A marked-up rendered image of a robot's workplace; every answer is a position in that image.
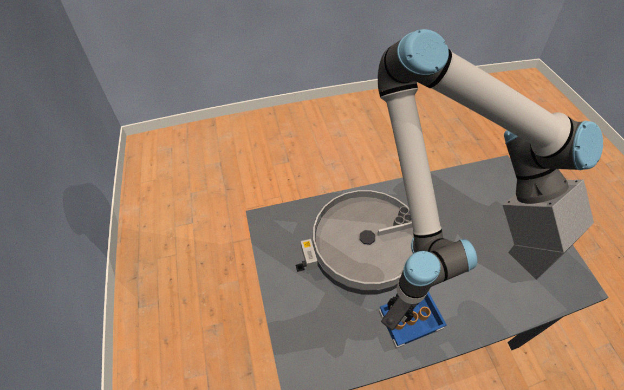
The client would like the blue crate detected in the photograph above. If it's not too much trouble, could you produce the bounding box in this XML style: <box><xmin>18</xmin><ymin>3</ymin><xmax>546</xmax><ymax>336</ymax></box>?
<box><xmin>379</xmin><ymin>292</ymin><xmax>444</xmax><ymax>349</ymax></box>

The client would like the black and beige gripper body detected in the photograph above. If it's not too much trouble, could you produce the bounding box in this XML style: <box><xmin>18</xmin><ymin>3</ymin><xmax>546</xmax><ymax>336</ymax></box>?
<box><xmin>391</xmin><ymin>293</ymin><xmax>419</xmax><ymax>317</ymax></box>

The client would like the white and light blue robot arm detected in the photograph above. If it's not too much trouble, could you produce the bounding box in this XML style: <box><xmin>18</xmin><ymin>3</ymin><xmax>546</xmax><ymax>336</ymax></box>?
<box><xmin>378</xmin><ymin>29</ymin><xmax>603</xmax><ymax>330</ymax></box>

